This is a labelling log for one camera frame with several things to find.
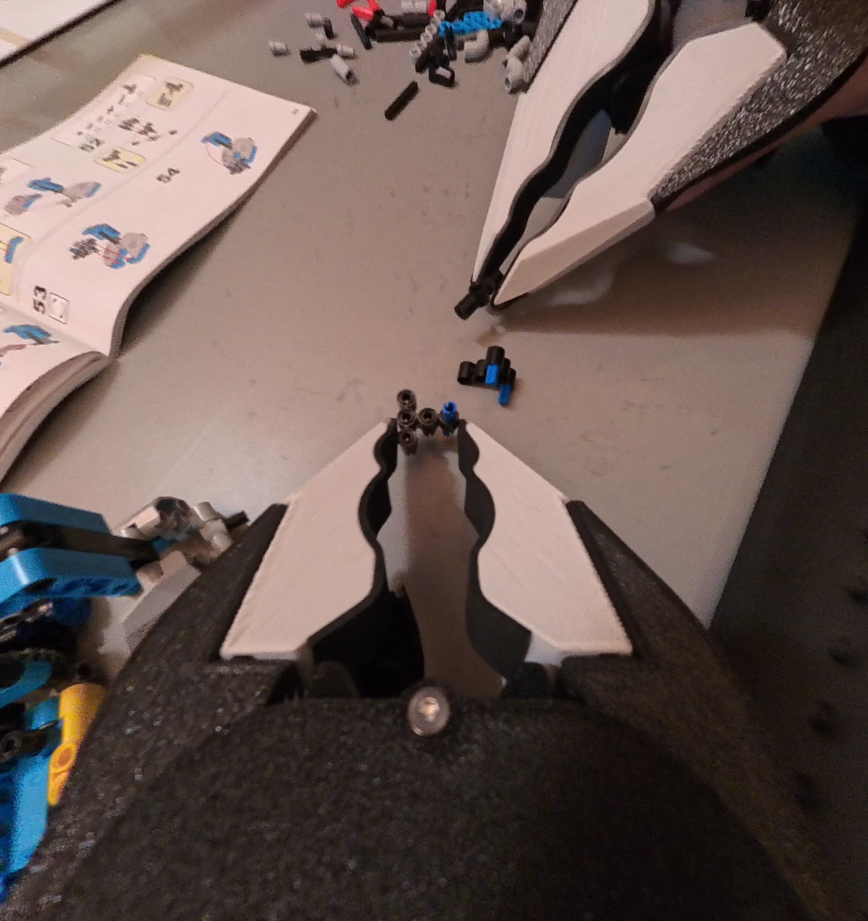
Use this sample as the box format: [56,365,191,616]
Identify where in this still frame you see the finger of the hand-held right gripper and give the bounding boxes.
[470,0,676,292]
[491,20,789,309]

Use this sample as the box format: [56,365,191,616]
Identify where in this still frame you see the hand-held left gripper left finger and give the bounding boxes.
[220,419,406,661]

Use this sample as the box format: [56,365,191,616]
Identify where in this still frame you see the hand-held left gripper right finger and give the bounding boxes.
[455,419,634,666]

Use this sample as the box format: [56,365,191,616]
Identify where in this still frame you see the black connector with blue pin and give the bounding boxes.
[457,345,517,405]
[396,389,460,453]

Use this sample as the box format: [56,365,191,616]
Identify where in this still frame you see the grey desk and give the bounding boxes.
[0,0,859,692]

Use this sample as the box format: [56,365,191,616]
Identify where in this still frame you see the person's right hand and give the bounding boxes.
[666,52,868,213]

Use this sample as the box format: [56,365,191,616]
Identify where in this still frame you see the pile of small building parts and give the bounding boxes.
[267,0,539,91]

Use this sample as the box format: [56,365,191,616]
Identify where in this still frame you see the small blue toy robot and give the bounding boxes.
[0,493,251,889]

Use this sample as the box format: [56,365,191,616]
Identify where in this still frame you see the black dimpled mat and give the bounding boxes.
[707,137,868,921]

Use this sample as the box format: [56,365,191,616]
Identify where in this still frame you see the instruction booklet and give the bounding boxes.
[0,54,318,497]

